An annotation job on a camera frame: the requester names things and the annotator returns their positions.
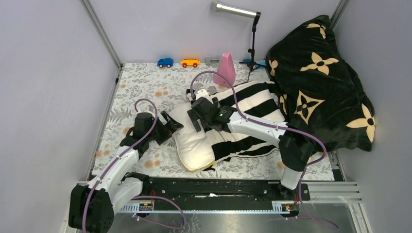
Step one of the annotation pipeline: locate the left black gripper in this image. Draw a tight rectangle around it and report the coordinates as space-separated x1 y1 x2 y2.
146 111 183 145

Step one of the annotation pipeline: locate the white yellow pillow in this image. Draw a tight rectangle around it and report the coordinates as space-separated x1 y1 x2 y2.
170 102 215 172

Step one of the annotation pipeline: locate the pink metronome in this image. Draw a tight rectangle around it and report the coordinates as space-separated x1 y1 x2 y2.
213 52 236 88

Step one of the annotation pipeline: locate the black white striped pillow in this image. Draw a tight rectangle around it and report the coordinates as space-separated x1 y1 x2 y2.
202 81 285 162

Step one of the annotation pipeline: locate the silver flashlight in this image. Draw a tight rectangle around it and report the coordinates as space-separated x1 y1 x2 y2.
211 0 266 81

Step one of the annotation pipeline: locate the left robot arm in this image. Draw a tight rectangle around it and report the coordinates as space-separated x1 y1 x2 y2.
68 111 184 233

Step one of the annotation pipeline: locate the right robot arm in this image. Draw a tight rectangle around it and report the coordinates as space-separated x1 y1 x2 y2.
187 97 321 200

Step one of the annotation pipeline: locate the floral patterned table cloth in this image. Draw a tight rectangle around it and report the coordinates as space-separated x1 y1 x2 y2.
91 62 335 182

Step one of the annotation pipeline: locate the orange toy car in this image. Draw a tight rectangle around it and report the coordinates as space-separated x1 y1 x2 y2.
180 59 200 67

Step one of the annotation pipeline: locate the blue toy car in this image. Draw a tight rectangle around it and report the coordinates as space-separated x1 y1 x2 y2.
157 58 174 68

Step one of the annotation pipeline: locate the black floral patterned blanket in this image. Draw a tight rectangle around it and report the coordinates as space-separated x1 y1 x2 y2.
265 15 376 151

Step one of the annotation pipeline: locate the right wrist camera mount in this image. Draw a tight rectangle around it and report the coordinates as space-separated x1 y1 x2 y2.
195 89 211 100

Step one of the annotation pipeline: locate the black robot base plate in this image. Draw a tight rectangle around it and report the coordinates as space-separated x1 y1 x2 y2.
134 177 311 214

